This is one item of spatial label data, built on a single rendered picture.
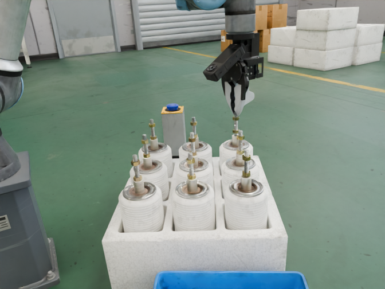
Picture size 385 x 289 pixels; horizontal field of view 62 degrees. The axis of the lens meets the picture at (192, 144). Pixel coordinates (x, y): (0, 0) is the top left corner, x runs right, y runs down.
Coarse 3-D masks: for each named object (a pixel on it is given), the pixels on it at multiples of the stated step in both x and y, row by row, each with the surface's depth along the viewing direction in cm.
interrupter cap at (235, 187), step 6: (234, 180) 72; (240, 180) 72; (252, 180) 72; (234, 186) 70; (240, 186) 70; (252, 186) 70; (258, 186) 69; (234, 192) 68; (240, 192) 68; (246, 192) 68; (252, 192) 67; (258, 192) 67
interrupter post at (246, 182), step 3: (243, 177) 68; (246, 177) 68; (249, 177) 68; (243, 180) 68; (246, 180) 68; (249, 180) 68; (243, 183) 68; (246, 183) 68; (249, 183) 68; (243, 186) 69; (246, 186) 68; (249, 186) 68; (243, 189) 69; (246, 189) 69; (249, 189) 69
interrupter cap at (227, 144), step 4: (228, 140) 94; (244, 140) 93; (224, 144) 91; (228, 144) 91; (244, 144) 91; (248, 144) 90; (228, 148) 89; (232, 148) 89; (236, 148) 89; (244, 148) 88
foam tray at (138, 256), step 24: (216, 168) 94; (216, 192) 82; (120, 216) 75; (168, 216) 74; (216, 216) 73; (120, 240) 67; (144, 240) 67; (168, 240) 66; (192, 240) 66; (216, 240) 66; (240, 240) 66; (264, 240) 66; (120, 264) 69; (144, 264) 69; (168, 264) 69; (192, 264) 69; (216, 264) 69; (240, 264) 68; (264, 264) 68; (120, 288) 72; (144, 288) 72
